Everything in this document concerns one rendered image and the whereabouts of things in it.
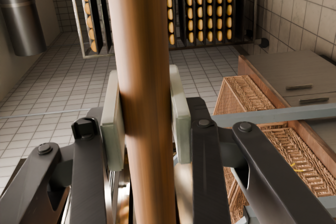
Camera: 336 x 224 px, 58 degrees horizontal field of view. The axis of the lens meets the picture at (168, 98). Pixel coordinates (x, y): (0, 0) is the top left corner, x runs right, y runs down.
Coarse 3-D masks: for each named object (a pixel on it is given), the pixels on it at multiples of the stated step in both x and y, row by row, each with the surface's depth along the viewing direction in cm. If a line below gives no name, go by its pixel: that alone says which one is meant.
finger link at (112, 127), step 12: (108, 84) 19; (108, 96) 17; (108, 108) 16; (120, 108) 18; (108, 120) 15; (120, 120) 17; (108, 132) 15; (120, 132) 16; (108, 144) 15; (120, 144) 16; (108, 156) 15; (120, 156) 16; (108, 168) 16; (120, 168) 16
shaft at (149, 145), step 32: (128, 0) 14; (160, 0) 15; (128, 32) 15; (160, 32) 16; (128, 64) 16; (160, 64) 16; (128, 96) 17; (160, 96) 17; (128, 128) 18; (160, 128) 18; (128, 160) 20; (160, 160) 19; (160, 192) 20
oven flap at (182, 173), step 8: (176, 152) 202; (176, 168) 189; (184, 168) 186; (176, 176) 183; (184, 176) 180; (176, 184) 178; (184, 184) 175; (176, 192) 172; (184, 192) 170; (176, 200) 167; (184, 200) 165; (176, 208) 163; (184, 208) 160; (176, 216) 158; (184, 216) 156
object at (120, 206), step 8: (128, 168) 191; (120, 176) 165; (128, 176) 186; (120, 184) 161; (128, 184) 180; (120, 192) 157; (128, 192) 176; (112, 200) 147; (120, 200) 153; (128, 200) 171; (112, 208) 142; (120, 208) 149; (128, 208) 166; (112, 216) 138; (120, 216) 146
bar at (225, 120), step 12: (288, 108) 125; (300, 108) 124; (312, 108) 124; (324, 108) 123; (216, 120) 121; (228, 120) 122; (240, 120) 122; (252, 120) 123; (264, 120) 123; (276, 120) 124; (288, 120) 124; (324, 204) 80; (252, 216) 78
